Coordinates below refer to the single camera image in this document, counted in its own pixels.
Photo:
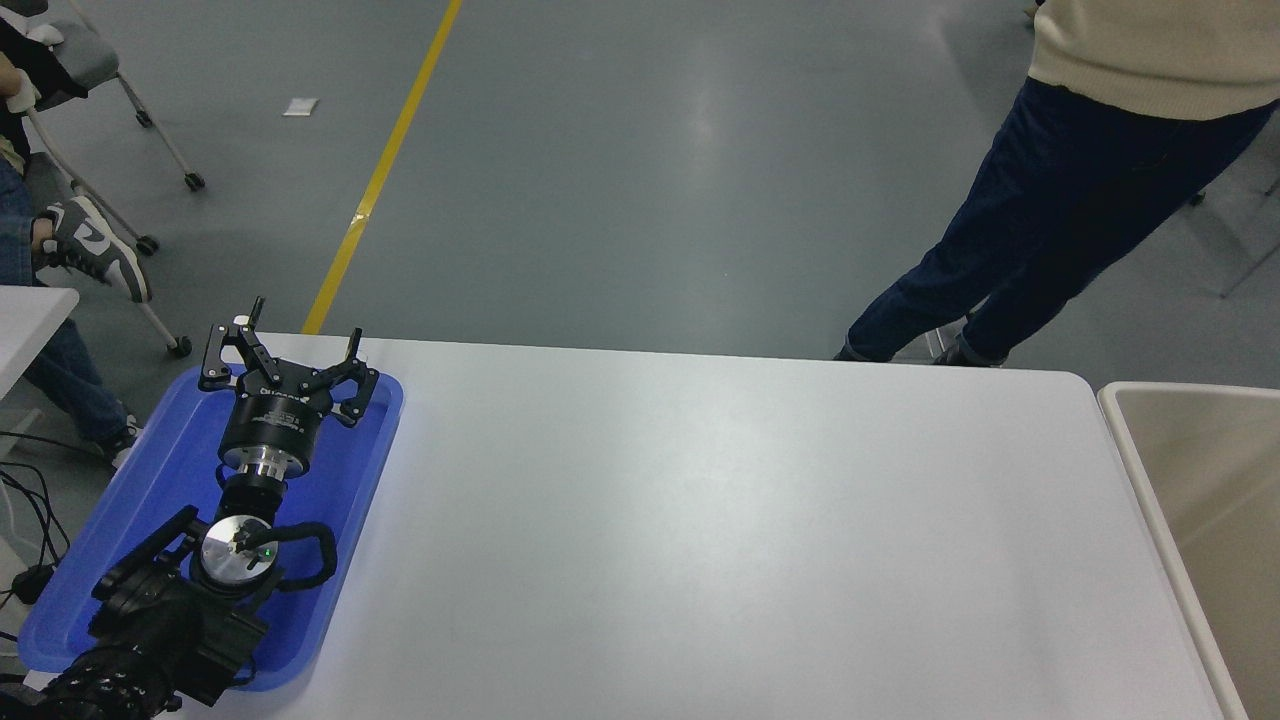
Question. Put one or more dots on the seated person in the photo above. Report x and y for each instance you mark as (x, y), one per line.
(70, 380)

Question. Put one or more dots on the large pale bin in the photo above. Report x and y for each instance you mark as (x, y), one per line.
(1220, 500)

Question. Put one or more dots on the small white side table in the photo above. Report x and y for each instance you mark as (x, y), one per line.
(25, 320)

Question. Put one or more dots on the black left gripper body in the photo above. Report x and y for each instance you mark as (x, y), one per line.
(275, 420)

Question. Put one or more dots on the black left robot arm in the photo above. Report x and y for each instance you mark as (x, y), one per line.
(150, 620)

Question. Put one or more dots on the white paper scrap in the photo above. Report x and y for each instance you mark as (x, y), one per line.
(300, 107)

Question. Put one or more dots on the blue plastic tray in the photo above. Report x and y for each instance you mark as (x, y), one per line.
(150, 480)

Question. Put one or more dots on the grey wheeled chair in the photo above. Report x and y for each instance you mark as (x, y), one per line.
(75, 50)

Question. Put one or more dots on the standing person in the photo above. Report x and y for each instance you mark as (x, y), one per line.
(1080, 190)

